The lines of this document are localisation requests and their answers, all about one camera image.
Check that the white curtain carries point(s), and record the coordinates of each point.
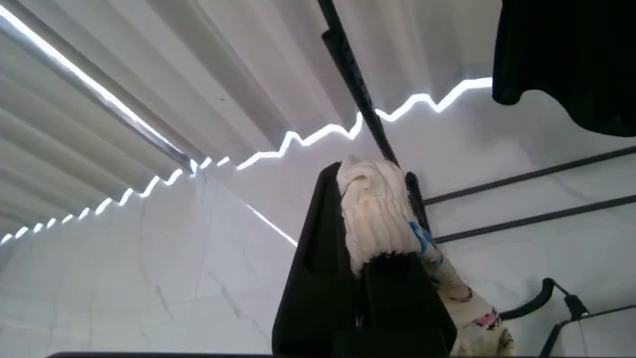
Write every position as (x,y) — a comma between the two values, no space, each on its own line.
(199,74)

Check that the black clothes rack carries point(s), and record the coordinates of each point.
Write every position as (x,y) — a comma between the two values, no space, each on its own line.
(353,74)

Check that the cream printed garment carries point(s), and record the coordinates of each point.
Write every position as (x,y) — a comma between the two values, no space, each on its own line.
(377,214)

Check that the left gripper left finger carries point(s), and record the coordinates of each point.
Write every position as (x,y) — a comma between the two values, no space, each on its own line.
(313,298)

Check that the black short-sleeved shirt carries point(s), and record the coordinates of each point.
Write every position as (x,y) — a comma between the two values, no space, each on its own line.
(571,59)

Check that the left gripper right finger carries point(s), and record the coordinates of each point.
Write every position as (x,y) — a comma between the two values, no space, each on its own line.
(402,313)

